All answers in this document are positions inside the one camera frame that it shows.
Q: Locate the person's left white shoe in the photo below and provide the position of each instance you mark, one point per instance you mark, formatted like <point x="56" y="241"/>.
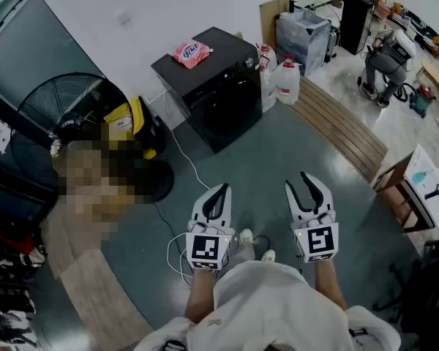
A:
<point x="246" y="236"/>

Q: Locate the clear water jug red cap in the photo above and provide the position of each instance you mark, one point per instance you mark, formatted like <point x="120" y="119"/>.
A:
<point x="288" y="80"/>
<point x="268" y="55"/>
<point x="267" y="90"/>

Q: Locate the person's left forearm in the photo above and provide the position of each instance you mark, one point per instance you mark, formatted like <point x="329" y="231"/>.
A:
<point x="199" y="294"/>

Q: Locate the black office chair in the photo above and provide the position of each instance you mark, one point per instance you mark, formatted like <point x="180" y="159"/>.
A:
<point x="424" y="287"/>

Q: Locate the black floor fan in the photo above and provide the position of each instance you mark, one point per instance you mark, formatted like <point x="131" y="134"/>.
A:
<point x="66" y="101"/>

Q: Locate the person's right forearm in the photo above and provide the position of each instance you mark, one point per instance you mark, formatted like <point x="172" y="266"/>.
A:
<point x="329" y="283"/>

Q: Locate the brushed silver metal control knob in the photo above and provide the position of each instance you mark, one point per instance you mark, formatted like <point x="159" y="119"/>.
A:
<point x="248" y="63"/>

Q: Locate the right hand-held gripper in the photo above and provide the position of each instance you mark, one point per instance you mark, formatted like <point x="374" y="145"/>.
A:
<point x="320" y="241"/>

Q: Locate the black cabinet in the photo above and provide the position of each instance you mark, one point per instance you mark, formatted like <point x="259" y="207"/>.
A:
<point x="355" y="24"/>

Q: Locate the black washing machine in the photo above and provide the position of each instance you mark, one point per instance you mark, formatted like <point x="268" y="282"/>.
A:
<point x="223" y="101"/>

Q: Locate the yellow black bag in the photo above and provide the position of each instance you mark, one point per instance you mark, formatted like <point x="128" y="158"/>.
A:
<point x="135" y="117"/>

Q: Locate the green vacuum cleaner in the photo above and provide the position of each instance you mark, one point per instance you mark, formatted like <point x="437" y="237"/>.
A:
<point x="422" y="101"/>

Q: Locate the grey marble panel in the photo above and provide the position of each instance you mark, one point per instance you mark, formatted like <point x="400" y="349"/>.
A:
<point x="168" y="110"/>

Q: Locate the wooden chair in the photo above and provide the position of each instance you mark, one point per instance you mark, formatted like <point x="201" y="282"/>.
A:
<point x="391" y="188"/>

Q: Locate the person's white shirt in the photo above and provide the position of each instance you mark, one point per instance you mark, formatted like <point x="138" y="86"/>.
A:
<point x="270" y="305"/>

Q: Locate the white printed carton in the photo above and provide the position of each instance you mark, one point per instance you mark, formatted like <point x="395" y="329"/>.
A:
<point x="426" y="185"/>

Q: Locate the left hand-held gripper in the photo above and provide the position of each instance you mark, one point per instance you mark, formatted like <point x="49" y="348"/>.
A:
<point x="208" y="249"/>

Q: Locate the person's grey trousers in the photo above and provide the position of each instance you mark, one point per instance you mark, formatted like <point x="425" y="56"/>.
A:
<point x="241" y="254"/>

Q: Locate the person's white shoe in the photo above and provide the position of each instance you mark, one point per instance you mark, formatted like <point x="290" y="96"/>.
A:
<point x="246" y="236"/>
<point x="268" y="256"/>

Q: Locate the grey plastic storage bag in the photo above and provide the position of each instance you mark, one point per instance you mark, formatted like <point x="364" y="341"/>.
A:
<point x="303" y="38"/>

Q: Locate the person's right white shoe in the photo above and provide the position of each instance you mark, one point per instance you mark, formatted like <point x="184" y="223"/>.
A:
<point x="268" y="256"/>

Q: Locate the pink detergent pouch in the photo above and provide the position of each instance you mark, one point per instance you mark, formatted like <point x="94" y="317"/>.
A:
<point x="191" y="53"/>

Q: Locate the silver suitcase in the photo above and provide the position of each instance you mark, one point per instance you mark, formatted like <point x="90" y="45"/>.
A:
<point x="332" y="46"/>

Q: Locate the light wooden stool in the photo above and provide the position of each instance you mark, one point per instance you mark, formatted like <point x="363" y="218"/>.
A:
<point x="437" y="77"/>

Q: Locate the wooden slat bench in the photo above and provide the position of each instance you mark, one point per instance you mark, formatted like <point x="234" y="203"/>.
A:
<point x="336" y="126"/>

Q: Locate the wooden board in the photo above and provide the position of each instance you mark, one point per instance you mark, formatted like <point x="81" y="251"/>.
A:
<point x="269" y="20"/>

